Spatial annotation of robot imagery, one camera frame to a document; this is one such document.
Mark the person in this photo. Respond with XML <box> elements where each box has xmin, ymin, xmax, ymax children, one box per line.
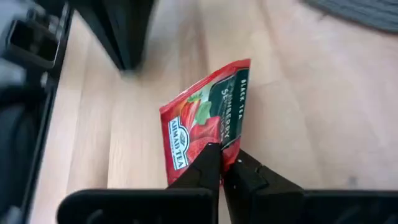
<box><xmin>0</xmin><ymin>85</ymin><xmax>47</xmax><ymax>224</ymax></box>

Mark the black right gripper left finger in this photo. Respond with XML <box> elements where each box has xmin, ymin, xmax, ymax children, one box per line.
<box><xmin>56</xmin><ymin>142</ymin><xmax>221</xmax><ymax>224</ymax></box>

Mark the black aluminium table frame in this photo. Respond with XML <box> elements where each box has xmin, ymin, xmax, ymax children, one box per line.
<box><xmin>17</xmin><ymin>0</ymin><xmax>75</xmax><ymax>224</ymax></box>

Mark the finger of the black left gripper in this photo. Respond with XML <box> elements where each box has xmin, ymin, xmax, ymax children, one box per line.
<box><xmin>70</xmin><ymin>0</ymin><xmax>130</xmax><ymax>70</ymax></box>
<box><xmin>107</xmin><ymin>0</ymin><xmax>156</xmax><ymax>71</ymax></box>

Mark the round grey woven placemat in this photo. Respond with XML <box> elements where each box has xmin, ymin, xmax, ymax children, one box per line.
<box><xmin>302</xmin><ymin>0</ymin><xmax>398</xmax><ymax>35</ymax></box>

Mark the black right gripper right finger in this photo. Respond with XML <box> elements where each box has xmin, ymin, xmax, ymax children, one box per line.
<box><xmin>223</xmin><ymin>149</ymin><xmax>398</xmax><ymax>224</ymax></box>

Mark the red strawberry tea bag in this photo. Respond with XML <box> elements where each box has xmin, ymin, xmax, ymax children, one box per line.
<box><xmin>159</xmin><ymin>58</ymin><xmax>252</xmax><ymax>187</ymax></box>

